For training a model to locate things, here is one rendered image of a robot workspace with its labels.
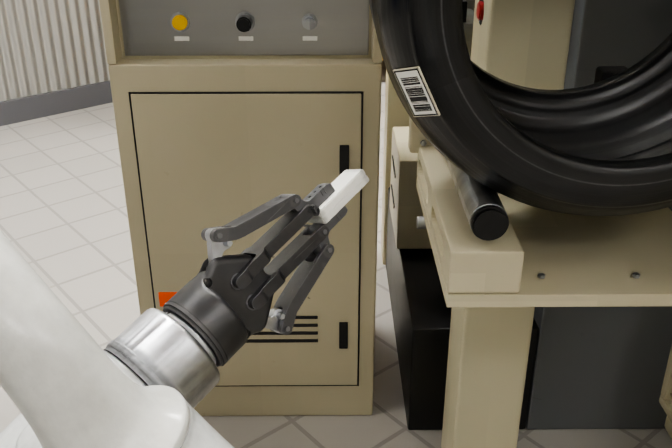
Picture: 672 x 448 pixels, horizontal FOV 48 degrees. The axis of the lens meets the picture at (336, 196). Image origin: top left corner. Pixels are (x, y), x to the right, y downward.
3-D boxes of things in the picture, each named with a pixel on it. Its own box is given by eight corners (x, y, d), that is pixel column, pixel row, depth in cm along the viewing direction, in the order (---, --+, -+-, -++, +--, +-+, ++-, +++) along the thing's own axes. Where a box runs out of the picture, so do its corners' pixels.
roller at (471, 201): (467, 127, 120) (442, 142, 121) (453, 104, 119) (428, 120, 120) (516, 229, 89) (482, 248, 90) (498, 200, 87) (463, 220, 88)
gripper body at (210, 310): (143, 299, 68) (216, 233, 72) (197, 366, 71) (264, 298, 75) (178, 310, 62) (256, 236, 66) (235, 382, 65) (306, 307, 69)
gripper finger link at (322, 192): (293, 223, 74) (277, 199, 73) (327, 191, 76) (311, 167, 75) (302, 223, 73) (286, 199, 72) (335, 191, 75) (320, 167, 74)
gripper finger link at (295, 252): (248, 300, 68) (256, 312, 68) (329, 223, 73) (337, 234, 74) (227, 295, 71) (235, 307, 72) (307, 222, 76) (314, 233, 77)
